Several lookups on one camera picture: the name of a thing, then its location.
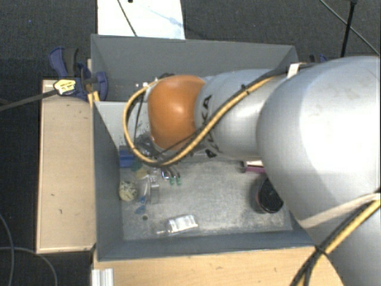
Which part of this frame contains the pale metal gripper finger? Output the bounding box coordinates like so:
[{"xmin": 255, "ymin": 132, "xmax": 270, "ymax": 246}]
[
  {"xmin": 138, "ymin": 176, "xmax": 150, "ymax": 204},
  {"xmin": 149, "ymin": 174, "xmax": 161, "ymax": 205}
]

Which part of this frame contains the cream speckled ball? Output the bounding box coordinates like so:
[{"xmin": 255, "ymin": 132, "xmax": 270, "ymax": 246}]
[{"xmin": 118, "ymin": 180, "xmax": 139, "ymax": 203}]

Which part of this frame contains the small blue plastic piece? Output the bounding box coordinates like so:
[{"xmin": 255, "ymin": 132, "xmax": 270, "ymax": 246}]
[{"xmin": 134, "ymin": 195, "xmax": 148, "ymax": 215}]

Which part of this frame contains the blue block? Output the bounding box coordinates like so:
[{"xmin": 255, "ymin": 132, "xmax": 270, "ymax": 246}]
[{"xmin": 118, "ymin": 145, "xmax": 135, "ymax": 169}]

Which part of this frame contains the silver foil packet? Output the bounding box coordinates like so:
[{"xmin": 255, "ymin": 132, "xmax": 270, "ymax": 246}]
[{"xmin": 155, "ymin": 214, "xmax": 199, "ymax": 235}]

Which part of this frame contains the grey metal bin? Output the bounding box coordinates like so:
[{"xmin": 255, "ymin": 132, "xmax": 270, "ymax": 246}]
[{"xmin": 90, "ymin": 33, "xmax": 317, "ymax": 262}]

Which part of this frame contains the pale wood flat board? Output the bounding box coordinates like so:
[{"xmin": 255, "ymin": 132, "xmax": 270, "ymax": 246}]
[{"xmin": 35, "ymin": 79, "xmax": 98, "ymax": 254}]

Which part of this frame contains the dark red and black cup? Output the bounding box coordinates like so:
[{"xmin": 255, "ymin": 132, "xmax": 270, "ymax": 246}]
[{"xmin": 249, "ymin": 176, "xmax": 285, "ymax": 215}]

